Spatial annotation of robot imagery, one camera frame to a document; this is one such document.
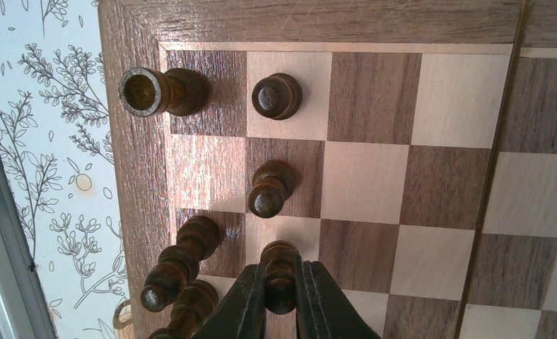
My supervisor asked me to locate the dark bishop chess piece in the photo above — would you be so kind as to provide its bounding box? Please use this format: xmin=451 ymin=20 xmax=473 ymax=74
xmin=140 ymin=215 xmax=221 ymax=312

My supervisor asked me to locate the dark pawn near corner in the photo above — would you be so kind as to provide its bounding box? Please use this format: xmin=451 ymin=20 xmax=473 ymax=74
xmin=252 ymin=73 xmax=303 ymax=121

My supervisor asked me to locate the wooden chess board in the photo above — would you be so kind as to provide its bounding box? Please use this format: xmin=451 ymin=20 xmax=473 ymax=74
xmin=98 ymin=1 xmax=557 ymax=338

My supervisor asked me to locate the dark rook chess piece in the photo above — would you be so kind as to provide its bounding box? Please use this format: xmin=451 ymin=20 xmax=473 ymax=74
xmin=119 ymin=67 xmax=209 ymax=117

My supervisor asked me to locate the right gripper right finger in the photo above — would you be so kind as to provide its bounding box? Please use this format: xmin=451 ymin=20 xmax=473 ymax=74
xmin=295 ymin=256 xmax=380 ymax=338

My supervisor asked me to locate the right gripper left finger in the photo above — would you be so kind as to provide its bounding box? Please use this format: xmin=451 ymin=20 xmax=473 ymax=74
xmin=193 ymin=264 xmax=266 ymax=339

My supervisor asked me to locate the floral patterned table mat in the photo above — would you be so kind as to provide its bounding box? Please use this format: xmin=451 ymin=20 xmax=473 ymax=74
xmin=0 ymin=1 xmax=134 ymax=338

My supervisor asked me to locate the dark pawn second row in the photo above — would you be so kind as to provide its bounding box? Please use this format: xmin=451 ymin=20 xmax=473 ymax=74
xmin=247 ymin=160 xmax=298 ymax=218

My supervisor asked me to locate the aluminium rail frame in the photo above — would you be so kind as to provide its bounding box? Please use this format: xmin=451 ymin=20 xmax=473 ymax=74
xmin=0 ymin=158 xmax=57 ymax=338

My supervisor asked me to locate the dark pawn chess piece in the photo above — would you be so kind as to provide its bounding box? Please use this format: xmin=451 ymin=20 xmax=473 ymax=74
xmin=259 ymin=240 xmax=299 ymax=315

